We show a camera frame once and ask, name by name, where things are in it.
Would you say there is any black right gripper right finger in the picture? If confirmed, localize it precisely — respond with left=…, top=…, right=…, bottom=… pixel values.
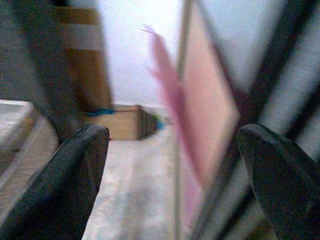
left=235, top=123, right=320, bottom=240

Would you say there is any small blue green toy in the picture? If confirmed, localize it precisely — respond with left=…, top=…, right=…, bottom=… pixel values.
left=152, top=113, right=167, bottom=131

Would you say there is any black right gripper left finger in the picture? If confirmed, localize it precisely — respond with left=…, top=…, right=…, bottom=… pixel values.
left=0, top=124, right=111, bottom=240

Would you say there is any brown cardboard box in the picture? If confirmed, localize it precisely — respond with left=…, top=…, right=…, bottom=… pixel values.
left=53, top=6, right=113, bottom=111

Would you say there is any pink flat sheet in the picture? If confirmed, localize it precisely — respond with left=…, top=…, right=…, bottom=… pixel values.
left=138, top=1, right=242, bottom=240

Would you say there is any low brown wooden box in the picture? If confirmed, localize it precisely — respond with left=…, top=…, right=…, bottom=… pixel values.
left=83, top=104, right=161, bottom=141

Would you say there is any blue cord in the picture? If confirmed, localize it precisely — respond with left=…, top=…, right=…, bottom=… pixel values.
left=84, top=107, right=116, bottom=118

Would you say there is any dark grey slanted post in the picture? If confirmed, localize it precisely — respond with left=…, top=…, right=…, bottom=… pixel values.
left=0, top=0, right=83, bottom=146

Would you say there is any black metal rack frame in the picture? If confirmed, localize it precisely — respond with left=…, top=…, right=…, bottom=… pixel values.
left=197, top=0, right=320, bottom=226

